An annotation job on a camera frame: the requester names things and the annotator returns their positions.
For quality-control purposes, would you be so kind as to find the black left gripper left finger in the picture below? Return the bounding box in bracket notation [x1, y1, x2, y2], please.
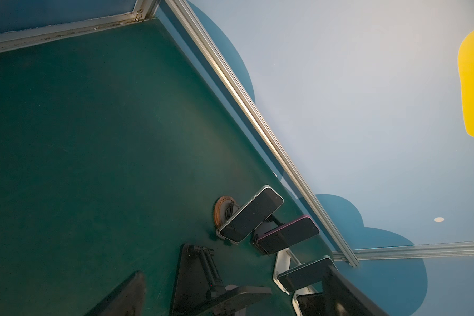
[86, 271, 146, 316]

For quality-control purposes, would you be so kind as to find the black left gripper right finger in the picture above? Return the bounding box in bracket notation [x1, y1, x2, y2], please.
[323, 266, 388, 316]

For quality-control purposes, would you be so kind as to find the phone on white stand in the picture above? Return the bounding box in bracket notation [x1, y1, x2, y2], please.
[277, 256, 334, 292]

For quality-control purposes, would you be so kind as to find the white phone stand middle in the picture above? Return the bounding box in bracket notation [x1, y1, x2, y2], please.
[273, 248, 302, 295]

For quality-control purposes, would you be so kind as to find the black front-left phone stand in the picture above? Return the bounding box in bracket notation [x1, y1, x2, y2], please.
[170, 244, 272, 315]

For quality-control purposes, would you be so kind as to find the pink-edged phone on stand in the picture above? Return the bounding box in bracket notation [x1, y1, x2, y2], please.
[258, 215, 320, 255]

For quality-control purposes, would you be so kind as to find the black phone stand back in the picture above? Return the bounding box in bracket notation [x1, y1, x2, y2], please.
[251, 215, 284, 255]

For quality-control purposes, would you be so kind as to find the phone on wooden stand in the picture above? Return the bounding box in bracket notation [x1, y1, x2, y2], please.
[217, 185, 284, 244]

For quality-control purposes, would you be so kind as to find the wooden round phone stand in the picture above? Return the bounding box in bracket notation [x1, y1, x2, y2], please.
[213, 196, 239, 229]

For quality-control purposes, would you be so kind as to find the aluminium right frame post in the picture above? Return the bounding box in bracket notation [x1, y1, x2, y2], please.
[353, 241, 474, 261]

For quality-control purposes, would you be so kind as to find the aluminium frame post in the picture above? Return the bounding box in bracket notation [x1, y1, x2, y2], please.
[353, 241, 474, 261]
[0, 1, 161, 53]

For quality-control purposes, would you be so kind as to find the aluminium left frame post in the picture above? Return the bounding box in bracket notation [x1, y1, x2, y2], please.
[0, 1, 161, 53]

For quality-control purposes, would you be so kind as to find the aluminium back frame bar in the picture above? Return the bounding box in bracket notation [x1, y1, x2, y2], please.
[167, 1, 360, 267]

